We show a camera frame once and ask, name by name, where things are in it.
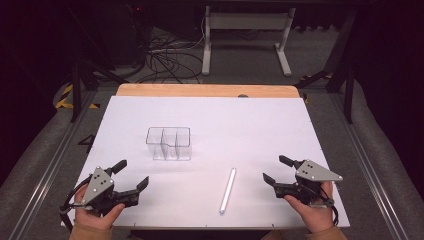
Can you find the white board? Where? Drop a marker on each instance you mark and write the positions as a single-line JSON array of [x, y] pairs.
[[233, 133]]

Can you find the person's right hand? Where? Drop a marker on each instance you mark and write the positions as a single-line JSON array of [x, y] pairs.
[[315, 215]]

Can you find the white pen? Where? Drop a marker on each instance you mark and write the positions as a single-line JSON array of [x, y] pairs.
[[227, 190]]

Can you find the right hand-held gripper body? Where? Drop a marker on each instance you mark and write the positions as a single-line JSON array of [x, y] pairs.
[[315, 173]]

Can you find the yellow black hazard tape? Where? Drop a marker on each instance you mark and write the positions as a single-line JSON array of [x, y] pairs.
[[63, 104]]

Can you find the person's left hand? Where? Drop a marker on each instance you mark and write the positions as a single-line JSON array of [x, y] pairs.
[[93, 218]]

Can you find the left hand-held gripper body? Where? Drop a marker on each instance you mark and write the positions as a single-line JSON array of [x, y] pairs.
[[98, 186]]

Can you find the wooden table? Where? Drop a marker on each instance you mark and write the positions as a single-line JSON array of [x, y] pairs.
[[200, 90]]

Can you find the aluminium rail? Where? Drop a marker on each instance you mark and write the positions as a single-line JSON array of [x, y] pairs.
[[50, 173], [366, 160]]

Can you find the black metal stand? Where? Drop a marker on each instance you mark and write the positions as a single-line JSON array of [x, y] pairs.
[[349, 96], [76, 93]]

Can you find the clear plastic organizer box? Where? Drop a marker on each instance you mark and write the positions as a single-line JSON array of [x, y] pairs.
[[169, 144]]

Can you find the white metal stand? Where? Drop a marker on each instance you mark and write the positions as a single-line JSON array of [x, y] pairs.
[[246, 20]]

